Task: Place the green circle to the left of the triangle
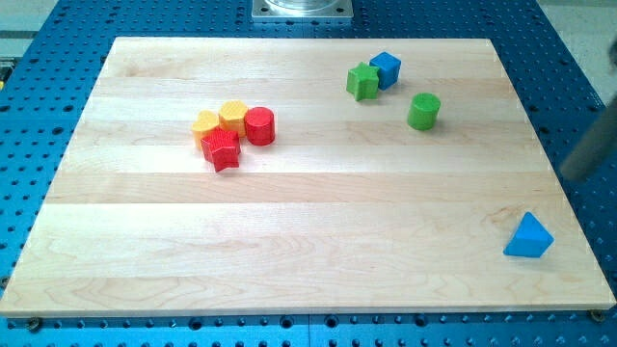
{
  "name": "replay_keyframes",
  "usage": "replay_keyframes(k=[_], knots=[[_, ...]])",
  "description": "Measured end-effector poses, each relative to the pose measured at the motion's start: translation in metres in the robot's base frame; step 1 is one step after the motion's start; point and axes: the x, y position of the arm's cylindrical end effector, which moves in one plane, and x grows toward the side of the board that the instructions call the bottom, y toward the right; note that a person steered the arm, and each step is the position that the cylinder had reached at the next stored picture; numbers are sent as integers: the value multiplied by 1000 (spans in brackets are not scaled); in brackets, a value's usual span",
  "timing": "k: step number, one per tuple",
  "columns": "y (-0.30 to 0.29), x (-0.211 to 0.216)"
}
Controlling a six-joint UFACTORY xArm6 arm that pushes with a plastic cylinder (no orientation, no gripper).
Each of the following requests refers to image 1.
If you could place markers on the brass corner bolt right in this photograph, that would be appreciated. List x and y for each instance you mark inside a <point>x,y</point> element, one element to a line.
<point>596,315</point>

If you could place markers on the yellow heart block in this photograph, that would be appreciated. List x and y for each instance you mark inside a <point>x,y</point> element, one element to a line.
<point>205,123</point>

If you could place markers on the blue triangle block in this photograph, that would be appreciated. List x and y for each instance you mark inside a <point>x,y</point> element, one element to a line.
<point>530,239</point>

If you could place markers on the wooden board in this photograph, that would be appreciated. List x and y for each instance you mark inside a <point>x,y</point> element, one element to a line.
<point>350,209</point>

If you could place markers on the red cylinder block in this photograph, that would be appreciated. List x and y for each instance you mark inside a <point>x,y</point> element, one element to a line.
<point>260,126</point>

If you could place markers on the brass corner bolt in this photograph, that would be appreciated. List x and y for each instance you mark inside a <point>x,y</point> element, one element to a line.
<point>33,324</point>
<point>596,315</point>

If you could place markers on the grey pusher rod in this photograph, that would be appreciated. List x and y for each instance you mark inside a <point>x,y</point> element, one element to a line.
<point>593,148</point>

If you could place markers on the red star block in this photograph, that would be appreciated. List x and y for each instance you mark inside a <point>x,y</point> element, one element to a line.
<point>221,148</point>

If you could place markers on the brass corner bolt left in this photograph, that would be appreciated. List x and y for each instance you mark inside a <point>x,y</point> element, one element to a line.
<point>33,324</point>

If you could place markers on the green cylinder block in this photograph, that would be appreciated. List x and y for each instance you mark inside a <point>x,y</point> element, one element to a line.
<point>423,111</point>

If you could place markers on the blue cube block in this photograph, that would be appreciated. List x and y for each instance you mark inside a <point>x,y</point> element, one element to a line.
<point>389,68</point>

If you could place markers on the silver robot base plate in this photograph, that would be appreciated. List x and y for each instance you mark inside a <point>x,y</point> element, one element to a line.
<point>279,9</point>

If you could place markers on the yellow pentagon block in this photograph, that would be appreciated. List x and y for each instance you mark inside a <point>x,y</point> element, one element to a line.
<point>232,116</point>

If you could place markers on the green star block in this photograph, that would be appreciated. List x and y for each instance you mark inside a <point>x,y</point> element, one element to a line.
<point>363,81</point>

